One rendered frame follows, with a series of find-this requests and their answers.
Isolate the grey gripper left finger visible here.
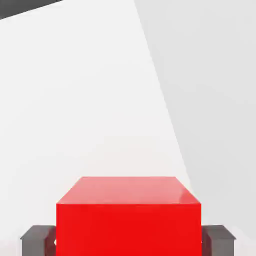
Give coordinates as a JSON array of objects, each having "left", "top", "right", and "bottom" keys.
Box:
[{"left": 19, "top": 225, "right": 58, "bottom": 256}]

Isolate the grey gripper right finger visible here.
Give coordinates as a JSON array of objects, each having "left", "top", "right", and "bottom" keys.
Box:
[{"left": 200, "top": 224, "right": 237, "bottom": 256}]

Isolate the small red cube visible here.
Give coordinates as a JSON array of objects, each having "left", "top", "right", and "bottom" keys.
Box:
[{"left": 55, "top": 176, "right": 203, "bottom": 256}]

